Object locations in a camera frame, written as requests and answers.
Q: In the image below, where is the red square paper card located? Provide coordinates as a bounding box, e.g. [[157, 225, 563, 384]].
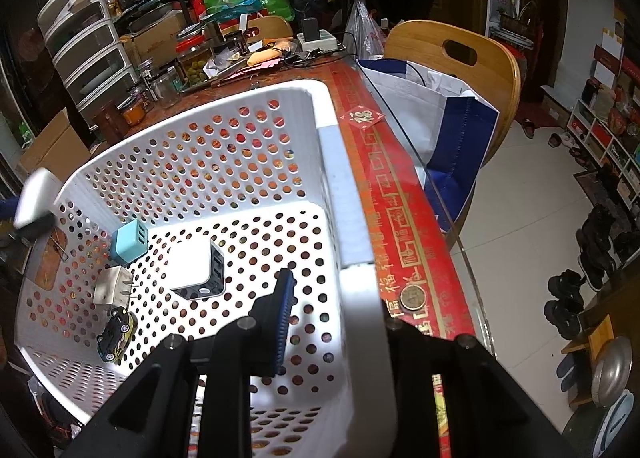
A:
[[339, 106, 382, 133]]

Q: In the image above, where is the open cardboard box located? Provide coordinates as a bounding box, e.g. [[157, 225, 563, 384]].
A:
[[16, 108, 94, 181]]

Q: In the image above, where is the taped cardboard box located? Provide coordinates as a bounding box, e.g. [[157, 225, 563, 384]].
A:
[[124, 12, 187, 66]]

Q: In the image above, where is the white pronged plug charger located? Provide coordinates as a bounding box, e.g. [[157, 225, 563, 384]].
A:
[[93, 265, 138, 307]]

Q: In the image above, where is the white cube USB charger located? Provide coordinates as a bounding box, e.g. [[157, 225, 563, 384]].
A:
[[166, 237, 227, 301]]

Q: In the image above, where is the brass coin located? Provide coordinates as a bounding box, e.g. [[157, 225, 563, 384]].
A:
[[399, 285, 429, 311]]

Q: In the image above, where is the red lid glass jar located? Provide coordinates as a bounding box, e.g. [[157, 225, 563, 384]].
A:
[[176, 36, 217, 87]]

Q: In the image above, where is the teal USB charger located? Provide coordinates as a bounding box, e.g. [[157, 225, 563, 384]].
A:
[[110, 219, 150, 266]]

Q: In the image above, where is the white power strip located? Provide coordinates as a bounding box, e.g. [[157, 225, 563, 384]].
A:
[[296, 30, 342, 52]]

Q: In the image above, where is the round metal pan lid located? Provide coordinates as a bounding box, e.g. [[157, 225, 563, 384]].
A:
[[591, 335, 634, 409]]

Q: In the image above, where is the white power adapter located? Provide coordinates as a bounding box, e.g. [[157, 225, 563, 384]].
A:
[[13, 168, 64, 229]]

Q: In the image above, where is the clear plastic bag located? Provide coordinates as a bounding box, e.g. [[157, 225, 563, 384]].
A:
[[344, 0, 387, 60]]

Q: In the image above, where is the white shoe rack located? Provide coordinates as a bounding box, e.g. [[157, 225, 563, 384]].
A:
[[569, 88, 640, 211]]

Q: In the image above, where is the white perforated plastic basket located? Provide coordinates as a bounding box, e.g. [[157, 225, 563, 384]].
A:
[[12, 79, 398, 458]]

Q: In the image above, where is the black yellow toy car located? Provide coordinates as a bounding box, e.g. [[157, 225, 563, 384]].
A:
[[96, 307, 139, 365]]

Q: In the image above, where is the blue white paper bag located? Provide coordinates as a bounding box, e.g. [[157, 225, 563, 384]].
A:
[[356, 58, 501, 235]]

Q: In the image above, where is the white stacked drawer unit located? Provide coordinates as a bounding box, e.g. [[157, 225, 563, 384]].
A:
[[36, 0, 138, 125]]

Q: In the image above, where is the wooden chair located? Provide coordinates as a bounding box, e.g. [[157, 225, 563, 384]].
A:
[[221, 15, 294, 44], [384, 20, 522, 251]]

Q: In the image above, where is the clear glass jar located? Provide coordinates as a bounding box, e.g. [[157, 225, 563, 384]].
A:
[[149, 66, 182, 109]]

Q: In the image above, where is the orange filled small jar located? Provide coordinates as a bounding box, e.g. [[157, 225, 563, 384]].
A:
[[117, 98, 149, 127]]

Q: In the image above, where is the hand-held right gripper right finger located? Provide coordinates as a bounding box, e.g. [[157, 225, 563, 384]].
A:
[[382, 300, 566, 458]]

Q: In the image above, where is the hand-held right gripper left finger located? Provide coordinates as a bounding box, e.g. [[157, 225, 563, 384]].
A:
[[90, 267, 297, 458]]

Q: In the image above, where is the pair of black shoes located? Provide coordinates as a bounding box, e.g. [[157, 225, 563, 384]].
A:
[[544, 269, 587, 340]]

